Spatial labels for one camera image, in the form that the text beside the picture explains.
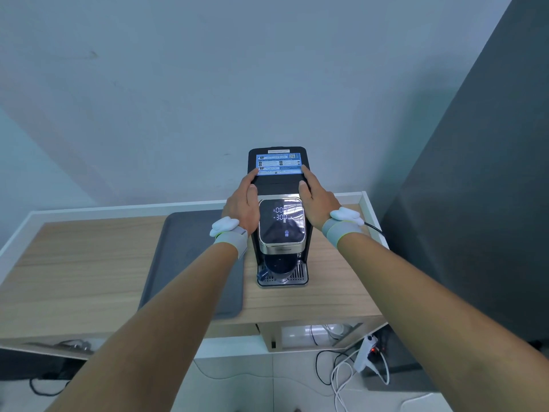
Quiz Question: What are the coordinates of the person's left hand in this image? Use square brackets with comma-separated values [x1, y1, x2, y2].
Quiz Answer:
[222, 168, 261, 235]

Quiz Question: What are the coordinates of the person's right hand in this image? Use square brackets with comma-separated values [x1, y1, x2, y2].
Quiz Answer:
[299, 165, 342, 231]

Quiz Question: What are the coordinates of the black water tank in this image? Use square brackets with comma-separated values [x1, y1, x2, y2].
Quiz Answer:
[247, 146, 310, 198]

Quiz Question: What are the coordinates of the person's right forearm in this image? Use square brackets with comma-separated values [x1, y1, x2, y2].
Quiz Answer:
[336, 232, 549, 412]

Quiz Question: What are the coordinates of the person's left forearm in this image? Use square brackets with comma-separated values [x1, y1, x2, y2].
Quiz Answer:
[46, 242, 239, 412]

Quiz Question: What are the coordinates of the black water dispenser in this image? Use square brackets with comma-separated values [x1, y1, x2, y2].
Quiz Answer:
[250, 195, 314, 288]

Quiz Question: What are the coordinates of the grey wristband with white tracker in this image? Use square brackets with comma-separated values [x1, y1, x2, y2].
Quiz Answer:
[321, 207, 365, 249]
[209, 216, 249, 259]

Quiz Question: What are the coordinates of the grey mat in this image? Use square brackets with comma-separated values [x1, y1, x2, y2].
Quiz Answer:
[138, 211, 246, 320]

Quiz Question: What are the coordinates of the black floor cable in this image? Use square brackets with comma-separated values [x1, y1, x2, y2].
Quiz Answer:
[310, 325, 359, 387]
[28, 375, 71, 398]

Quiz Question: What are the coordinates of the wooden table with white frame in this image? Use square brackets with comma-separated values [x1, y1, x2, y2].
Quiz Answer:
[0, 191, 390, 361]

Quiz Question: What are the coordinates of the white cable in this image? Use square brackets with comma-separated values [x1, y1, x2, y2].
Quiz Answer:
[330, 347, 391, 412]

